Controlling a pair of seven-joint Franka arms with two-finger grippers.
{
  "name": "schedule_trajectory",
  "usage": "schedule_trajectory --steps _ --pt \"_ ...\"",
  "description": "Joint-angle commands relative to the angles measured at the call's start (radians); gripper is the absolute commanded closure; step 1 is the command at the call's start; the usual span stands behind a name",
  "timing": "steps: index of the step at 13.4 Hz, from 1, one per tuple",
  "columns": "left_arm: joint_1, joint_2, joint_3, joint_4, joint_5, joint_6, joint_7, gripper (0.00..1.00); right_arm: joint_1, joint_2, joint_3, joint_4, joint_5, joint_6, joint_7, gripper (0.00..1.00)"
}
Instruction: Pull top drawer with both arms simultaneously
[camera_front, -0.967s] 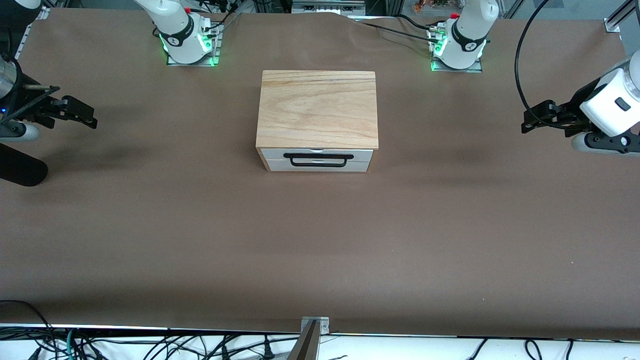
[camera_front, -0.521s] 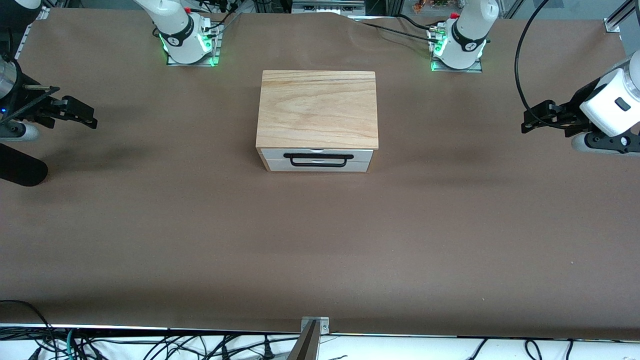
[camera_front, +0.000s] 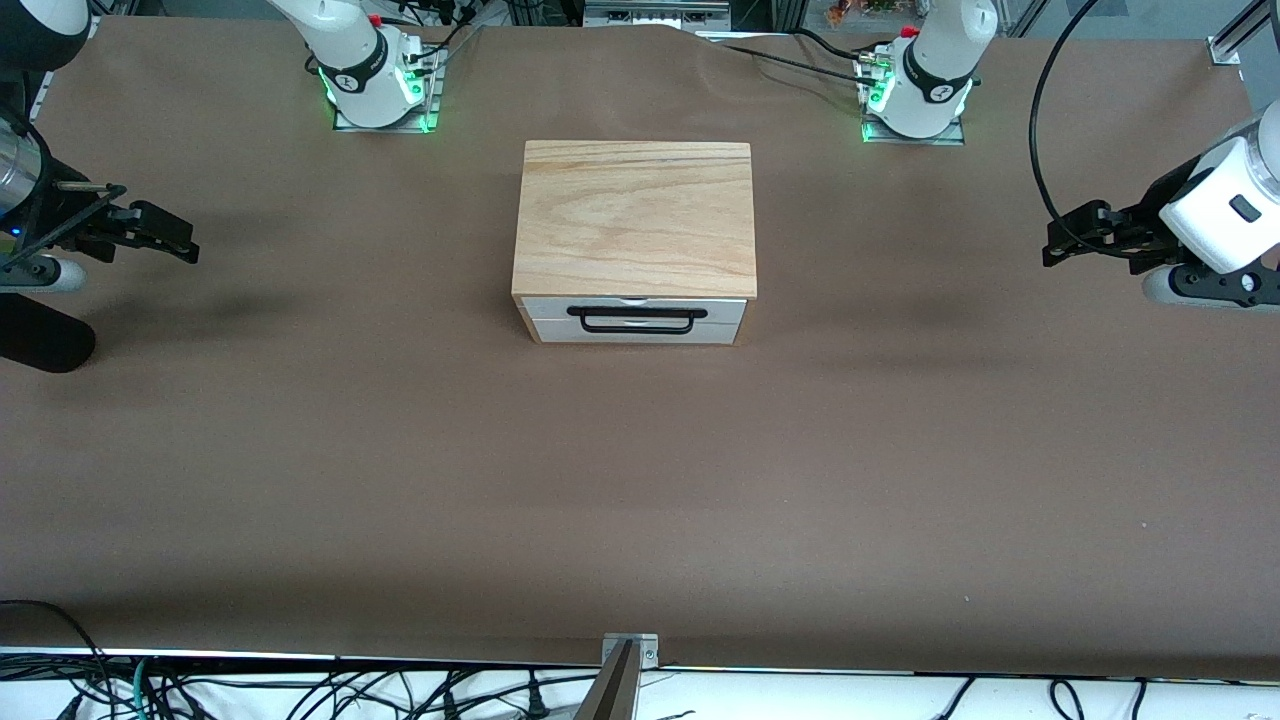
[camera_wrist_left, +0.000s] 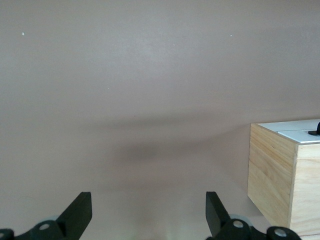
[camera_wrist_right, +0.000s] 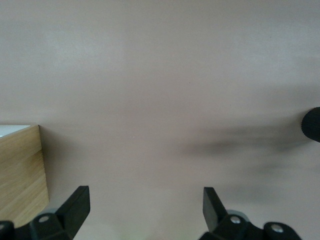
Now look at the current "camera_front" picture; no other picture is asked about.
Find white drawer with black handle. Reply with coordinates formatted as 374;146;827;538
525;297;748;335

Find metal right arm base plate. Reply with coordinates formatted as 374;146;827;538
333;45;441;134

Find grey metal mounting bar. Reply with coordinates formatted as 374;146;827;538
572;640;638;720

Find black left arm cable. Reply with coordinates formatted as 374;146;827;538
1030;0;1111;226

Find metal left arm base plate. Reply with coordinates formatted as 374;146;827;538
862;112;966;146

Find aluminium frame profile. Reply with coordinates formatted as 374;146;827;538
1208;0;1280;66
25;12;106;126

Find wooden drawer cabinet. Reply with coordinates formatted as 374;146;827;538
511;140;758;346

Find brown table cover sheet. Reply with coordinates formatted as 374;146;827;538
0;15;1280;681

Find grey power strip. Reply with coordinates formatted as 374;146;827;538
585;0;731;29

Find small metal bracket plate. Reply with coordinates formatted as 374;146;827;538
602;633;660;669

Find black cable on table cover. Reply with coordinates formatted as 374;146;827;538
720;44;881;83

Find black looping floor cable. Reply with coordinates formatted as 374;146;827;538
0;599;113;720

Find black cables at arm base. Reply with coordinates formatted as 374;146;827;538
380;0;481;63

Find black cylindrical object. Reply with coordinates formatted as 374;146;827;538
0;292;97;374

